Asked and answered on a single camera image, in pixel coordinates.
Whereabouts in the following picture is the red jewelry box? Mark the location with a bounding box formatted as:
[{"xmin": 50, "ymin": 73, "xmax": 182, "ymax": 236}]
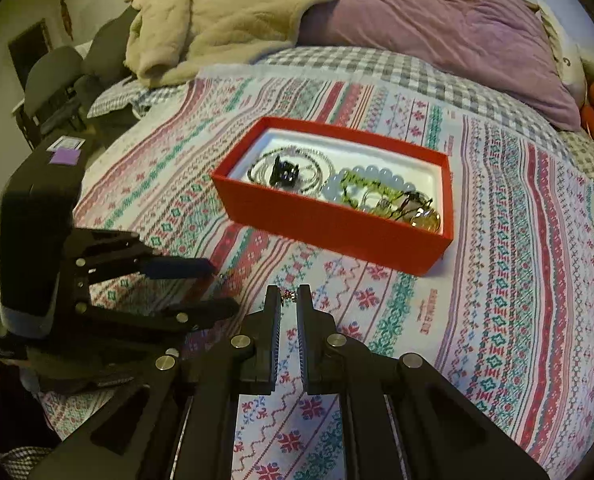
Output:
[{"xmin": 211, "ymin": 116, "xmax": 454, "ymax": 277}]

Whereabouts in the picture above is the black hair claw clip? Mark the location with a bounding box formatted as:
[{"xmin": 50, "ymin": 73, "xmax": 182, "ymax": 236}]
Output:
[{"xmin": 269, "ymin": 155, "xmax": 300, "ymax": 188}]

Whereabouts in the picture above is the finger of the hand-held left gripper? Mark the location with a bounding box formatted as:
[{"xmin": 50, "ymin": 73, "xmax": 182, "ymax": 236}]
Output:
[
  {"xmin": 77, "ymin": 290, "xmax": 240, "ymax": 333},
  {"xmin": 74, "ymin": 227, "xmax": 216, "ymax": 286}
]

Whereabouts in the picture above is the grey checked bedsheet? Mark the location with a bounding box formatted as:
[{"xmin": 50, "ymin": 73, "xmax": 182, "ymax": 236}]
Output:
[{"xmin": 87, "ymin": 45, "xmax": 594, "ymax": 186}]

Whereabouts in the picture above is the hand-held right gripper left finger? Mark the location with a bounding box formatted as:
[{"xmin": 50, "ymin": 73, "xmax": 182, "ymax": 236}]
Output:
[{"xmin": 29, "ymin": 284, "xmax": 284, "ymax": 480}]

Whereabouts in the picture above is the red wall ornament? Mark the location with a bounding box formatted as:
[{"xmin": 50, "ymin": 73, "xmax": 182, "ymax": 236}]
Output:
[{"xmin": 59, "ymin": 0, "xmax": 74, "ymax": 41}]

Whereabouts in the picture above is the green bead bracelet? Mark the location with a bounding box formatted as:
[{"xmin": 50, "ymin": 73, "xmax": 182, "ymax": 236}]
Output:
[{"xmin": 339, "ymin": 171, "xmax": 415, "ymax": 213}]

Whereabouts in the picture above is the amber bead bracelet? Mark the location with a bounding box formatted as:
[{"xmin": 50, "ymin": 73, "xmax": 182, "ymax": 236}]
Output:
[{"xmin": 402, "ymin": 200, "xmax": 444, "ymax": 235}]

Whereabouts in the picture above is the beige fleece blanket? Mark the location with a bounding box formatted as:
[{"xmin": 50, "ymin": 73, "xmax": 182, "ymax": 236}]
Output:
[{"xmin": 124, "ymin": 0, "xmax": 378, "ymax": 88}]

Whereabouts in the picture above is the small clear bead bracelet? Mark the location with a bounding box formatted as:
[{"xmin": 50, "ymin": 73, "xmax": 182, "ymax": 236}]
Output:
[{"xmin": 247, "ymin": 144, "xmax": 338, "ymax": 192}]

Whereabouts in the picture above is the pale blue bead bracelet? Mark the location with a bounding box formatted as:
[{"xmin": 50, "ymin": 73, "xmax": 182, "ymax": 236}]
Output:
[{"xmin": 324, "ymin": 164, "xmax": 420, "ymax": 206}]

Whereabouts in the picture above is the purple pillow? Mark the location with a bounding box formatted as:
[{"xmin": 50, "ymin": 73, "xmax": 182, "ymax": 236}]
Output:
[{"xmin": 299, "ymin": 0, "xmax": 582, "ymax": 133}]

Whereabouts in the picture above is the dark wall frame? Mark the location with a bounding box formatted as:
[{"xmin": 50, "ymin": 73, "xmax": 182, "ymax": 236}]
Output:
[{"xmin": 8, "ymin": 19, "xmax": 50, "ymax": 78}]

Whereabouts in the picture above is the patterned knit-print blanket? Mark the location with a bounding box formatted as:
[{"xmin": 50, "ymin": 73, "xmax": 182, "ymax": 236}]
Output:
[{"xmin": 34, "ymin": 62, "xmax": 594, "ymax": 480}]

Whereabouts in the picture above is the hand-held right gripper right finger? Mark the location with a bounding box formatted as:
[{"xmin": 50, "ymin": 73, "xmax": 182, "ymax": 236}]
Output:
[{"xmin": 296, "ymin": 284, "xmax": 550, "ymax": 480}]

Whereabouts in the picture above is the white plush pillow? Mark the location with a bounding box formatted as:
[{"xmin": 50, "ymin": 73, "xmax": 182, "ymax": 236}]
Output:
[{"xmin": 532, "ymin": 0, "xmax": 588, "ymax": 106}]

